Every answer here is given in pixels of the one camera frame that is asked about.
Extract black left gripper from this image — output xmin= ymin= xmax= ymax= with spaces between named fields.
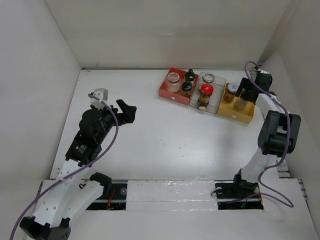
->
xmin=92 ymin=99 xmax=136 ymax=143

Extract silver-capped white shaker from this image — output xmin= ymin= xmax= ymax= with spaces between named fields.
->
xmin=234 ymin=90 xmax=248 ymax=111

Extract silver-lid small jar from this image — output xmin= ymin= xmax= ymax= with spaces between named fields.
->
xmin=223 ymin=82 xmax=239 ymax=102

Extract red-capped dark sauce bottle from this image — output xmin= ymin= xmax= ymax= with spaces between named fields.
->
xmin=198 ymin=84 xmax=214 ymax=104

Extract glass jar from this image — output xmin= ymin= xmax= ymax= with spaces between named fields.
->
xmin=201 ymin=72 xmax=216 ymax=85
xmin=164 ymin=72 xmax=181 ymax=93

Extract black-capped white bottle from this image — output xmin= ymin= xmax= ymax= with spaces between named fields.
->
xmin=184 ymin=68 xmax=196 ymax=82

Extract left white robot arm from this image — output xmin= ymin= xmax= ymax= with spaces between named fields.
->
xmin=19 ymin=96 xmax=137 ymax=240

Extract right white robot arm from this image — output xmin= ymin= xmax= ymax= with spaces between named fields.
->
xmin=231 ymin=69 xmax=301 ymax=199

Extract yellow plastic bin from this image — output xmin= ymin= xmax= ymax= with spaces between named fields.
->
xmin=216 ymin=82 xmax=255 ymax=124

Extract clear plastic bin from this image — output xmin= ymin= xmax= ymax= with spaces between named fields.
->
xmin=189 ymin=72 xmax=226 ymax=114

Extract red plastic bin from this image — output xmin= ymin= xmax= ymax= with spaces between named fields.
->
xmin=158 ymin=67 xmax=199 ymax=106

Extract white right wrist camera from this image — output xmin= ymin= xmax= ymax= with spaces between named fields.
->
xmin=254 ymin=66 xmax=270 ymax=75

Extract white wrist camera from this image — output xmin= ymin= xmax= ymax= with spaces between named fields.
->
xmin=89 ymin=88 xmax=108 ymax=110
xmin=254 ymin=66 xmax=270 ymax=75

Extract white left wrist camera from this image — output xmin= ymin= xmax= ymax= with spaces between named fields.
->
xmin=89 ymin=88 xmax=108 ymax=110

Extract aluminium side rail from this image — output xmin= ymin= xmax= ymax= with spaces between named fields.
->
xmin=249 ymin=67 xmax=291 ymax=180

